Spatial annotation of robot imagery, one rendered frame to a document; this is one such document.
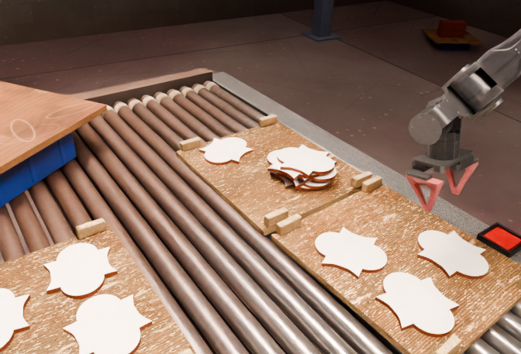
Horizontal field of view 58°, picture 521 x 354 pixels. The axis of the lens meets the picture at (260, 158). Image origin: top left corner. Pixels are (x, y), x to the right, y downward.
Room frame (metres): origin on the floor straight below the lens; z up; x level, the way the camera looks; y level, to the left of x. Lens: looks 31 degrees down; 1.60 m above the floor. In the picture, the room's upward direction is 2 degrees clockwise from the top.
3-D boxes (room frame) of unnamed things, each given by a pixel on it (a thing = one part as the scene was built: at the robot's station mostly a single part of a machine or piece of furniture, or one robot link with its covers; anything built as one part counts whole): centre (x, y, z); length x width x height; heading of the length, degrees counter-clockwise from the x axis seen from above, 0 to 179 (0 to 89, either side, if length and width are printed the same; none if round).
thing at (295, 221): (0.80, -0.07, 0.95); 0.06 x 0.02 x 0.03; 128
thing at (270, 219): (0.82, -0.04, 0.95); 0.06 x 0.02 x 0.03; 127
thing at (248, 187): (1.06, -0.03, 0.93); 0.41 x 0.35 x 0.02; 37
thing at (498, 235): (0.80, -0.53, 0.92); 0.06 x 0.06 x 0.01; 36
